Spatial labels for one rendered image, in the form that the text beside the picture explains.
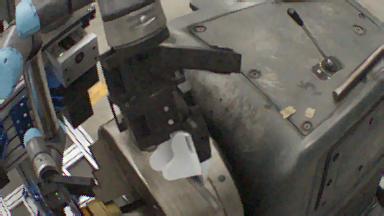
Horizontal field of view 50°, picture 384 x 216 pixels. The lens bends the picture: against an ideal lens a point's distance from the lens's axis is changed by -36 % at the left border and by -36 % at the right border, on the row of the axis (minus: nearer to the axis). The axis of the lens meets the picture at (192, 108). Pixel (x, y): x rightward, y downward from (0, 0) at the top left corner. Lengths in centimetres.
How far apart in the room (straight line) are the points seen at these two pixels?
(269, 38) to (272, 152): 26
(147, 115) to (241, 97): 29
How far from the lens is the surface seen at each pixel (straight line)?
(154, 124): 67
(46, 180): 109
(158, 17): 64
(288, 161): 84
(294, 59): 99
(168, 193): 87
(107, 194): 99
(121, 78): 67
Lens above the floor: 188
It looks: 43 degrees down
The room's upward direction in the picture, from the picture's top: 9 degrees counter-clockwise
